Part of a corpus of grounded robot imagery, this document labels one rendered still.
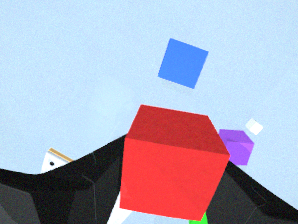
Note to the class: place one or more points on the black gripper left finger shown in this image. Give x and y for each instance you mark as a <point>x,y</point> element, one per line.
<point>81,192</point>

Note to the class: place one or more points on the red block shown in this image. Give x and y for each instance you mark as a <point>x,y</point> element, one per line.
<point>172,163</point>

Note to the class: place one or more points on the green block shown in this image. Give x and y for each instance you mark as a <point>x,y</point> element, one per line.
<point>203,221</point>

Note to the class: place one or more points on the blue block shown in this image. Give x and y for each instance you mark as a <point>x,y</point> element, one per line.
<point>182,63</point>

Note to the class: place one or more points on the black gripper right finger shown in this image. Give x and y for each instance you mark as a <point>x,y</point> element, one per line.
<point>239,199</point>

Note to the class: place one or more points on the purple block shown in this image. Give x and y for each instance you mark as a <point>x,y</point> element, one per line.
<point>238,144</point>

